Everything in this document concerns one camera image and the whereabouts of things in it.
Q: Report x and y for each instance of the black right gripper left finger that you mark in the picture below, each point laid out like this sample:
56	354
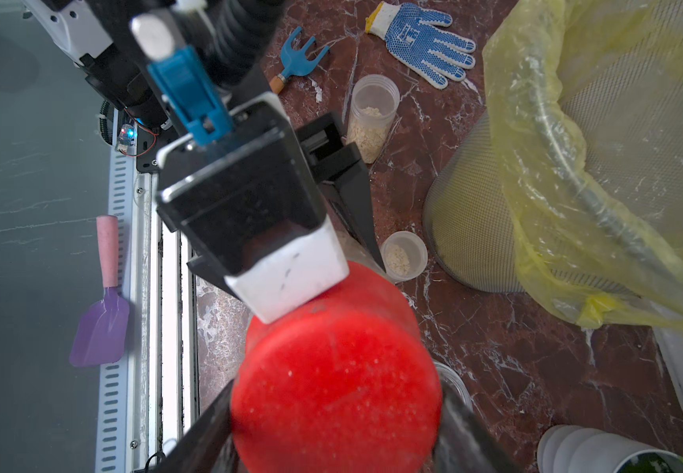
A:
208	446

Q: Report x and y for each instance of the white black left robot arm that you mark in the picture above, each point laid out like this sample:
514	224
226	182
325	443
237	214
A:
230	36

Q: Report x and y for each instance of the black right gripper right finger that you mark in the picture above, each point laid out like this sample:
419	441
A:
463	444

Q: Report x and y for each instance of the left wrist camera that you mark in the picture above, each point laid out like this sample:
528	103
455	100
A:
237	183

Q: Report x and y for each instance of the brown-lidded oatmeal jar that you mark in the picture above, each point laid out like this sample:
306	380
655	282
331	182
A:
452	378

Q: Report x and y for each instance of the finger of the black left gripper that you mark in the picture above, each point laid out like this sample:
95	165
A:
342	177

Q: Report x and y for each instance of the potted artificial flower plant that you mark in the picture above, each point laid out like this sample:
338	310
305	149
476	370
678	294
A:
567	448

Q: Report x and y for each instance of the purple pink-handled scoop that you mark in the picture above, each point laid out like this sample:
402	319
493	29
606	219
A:
101	333

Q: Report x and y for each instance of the blue wooden-handled garden fork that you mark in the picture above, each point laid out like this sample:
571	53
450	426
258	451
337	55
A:
295	61

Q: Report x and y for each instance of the red jar lid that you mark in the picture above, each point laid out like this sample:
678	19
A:
341	384

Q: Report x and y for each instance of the blue dotted white work glove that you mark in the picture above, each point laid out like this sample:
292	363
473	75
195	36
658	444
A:
418	38

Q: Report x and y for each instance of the mesh waste bin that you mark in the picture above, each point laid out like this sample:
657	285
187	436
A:
495	213

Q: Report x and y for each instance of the small open oatmeal jar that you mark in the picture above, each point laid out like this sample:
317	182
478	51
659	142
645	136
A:
405	256

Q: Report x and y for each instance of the open glass jar with oatmeal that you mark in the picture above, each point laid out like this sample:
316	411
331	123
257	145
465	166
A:
374	103

